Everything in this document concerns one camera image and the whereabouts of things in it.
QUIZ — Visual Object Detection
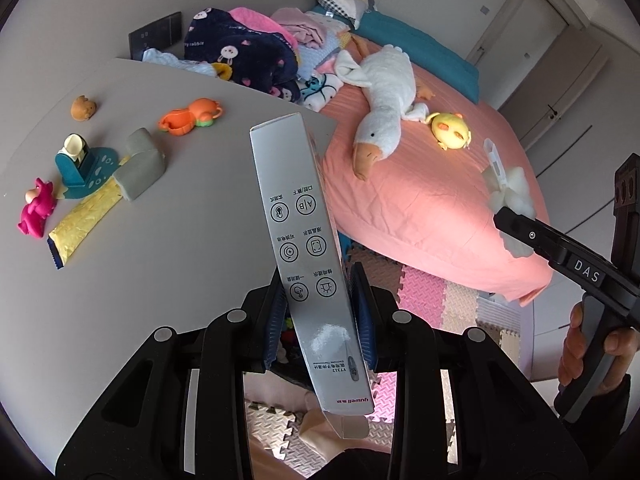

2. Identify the black lined trash bin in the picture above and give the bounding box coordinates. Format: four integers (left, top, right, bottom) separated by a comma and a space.
272, 305, 313, 386

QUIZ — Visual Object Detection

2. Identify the pink bed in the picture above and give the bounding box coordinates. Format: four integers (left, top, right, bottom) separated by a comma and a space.
317, 30, 553, 307

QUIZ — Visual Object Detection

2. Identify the light blue baby cloth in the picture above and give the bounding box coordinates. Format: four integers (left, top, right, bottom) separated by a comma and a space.
141, 47, 221, 77

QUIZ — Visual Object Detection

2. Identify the person's leg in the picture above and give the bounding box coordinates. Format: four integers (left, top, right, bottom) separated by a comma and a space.
299, 405, 373, 458

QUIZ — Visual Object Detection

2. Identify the white cartoon print blanket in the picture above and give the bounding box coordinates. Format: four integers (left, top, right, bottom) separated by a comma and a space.
295, 57, 351, 111

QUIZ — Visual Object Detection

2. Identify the brown squishy toy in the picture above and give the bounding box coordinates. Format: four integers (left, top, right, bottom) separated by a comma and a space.
70, 96, 97, 122

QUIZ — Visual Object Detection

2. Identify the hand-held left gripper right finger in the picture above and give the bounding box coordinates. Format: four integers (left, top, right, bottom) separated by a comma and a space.
349, 261, 590, 480

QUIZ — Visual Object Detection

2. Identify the pale pink folded cloth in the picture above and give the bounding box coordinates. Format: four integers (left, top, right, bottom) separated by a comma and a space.
272, 7, 333, 48

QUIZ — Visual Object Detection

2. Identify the yellow snack wrapper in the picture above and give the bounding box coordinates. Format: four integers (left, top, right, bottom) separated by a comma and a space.
46, 180, 126, 271

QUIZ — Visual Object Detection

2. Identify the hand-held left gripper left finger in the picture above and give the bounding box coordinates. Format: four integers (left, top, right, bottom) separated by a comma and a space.
54, 264, 292, 480

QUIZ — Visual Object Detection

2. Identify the pink rubber toy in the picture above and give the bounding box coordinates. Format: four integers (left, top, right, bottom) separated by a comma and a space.
17, 177, 57, 237

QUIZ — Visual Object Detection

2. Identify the orange plastic toy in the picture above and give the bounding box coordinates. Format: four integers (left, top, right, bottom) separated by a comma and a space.
158, 98, 222, 136

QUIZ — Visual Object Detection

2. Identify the foam puzzle floor mat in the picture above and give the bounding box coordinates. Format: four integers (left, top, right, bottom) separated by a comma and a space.
242, 245, 523, 480

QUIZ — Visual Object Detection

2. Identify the grey foam block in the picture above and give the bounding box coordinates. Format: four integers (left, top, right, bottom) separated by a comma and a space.
114, 127, 166, 202

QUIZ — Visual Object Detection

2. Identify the checkered patchwork pillow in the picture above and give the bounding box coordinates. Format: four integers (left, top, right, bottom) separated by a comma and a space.
314, 0, 376, 28

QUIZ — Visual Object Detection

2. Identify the white goose plush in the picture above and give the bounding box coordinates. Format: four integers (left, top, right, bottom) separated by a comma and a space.
334, 44, 433, 181

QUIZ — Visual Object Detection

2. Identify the long white cardboard box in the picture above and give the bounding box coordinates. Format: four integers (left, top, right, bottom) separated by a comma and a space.
249, 112, 375, 440

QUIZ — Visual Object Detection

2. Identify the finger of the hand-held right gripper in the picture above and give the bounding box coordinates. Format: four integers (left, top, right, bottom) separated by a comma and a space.
493, 207, 566, 267

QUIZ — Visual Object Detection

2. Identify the yellow chick plush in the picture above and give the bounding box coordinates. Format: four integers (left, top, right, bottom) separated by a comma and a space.
424, 111, 473, 152

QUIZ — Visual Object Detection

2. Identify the pink fleece blanket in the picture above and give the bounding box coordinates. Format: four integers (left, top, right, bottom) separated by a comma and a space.
227, 6, 296, 48

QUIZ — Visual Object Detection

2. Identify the black wall panel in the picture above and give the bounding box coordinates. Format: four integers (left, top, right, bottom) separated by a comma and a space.
128, 11, 182, 59

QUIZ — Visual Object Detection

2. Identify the white wardrobe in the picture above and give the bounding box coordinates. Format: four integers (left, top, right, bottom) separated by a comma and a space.
495, 35, 613, 161

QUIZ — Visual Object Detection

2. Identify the white room door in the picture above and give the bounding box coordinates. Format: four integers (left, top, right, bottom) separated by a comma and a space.
467, 0, 586, 68

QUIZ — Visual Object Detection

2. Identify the teal bolster cushion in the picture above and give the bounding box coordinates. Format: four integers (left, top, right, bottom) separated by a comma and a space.
305, 5, 481, 103

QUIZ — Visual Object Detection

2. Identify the person's right hand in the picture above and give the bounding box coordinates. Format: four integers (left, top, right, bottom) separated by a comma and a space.
556, 304, 640, 397

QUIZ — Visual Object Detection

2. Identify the white wavy sponge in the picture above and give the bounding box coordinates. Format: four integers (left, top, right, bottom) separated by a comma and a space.
482, 137, 538, 258

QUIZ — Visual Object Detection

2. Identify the navy rabbit print blanket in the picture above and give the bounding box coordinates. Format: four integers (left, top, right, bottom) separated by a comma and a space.
183, 7, 301, 103

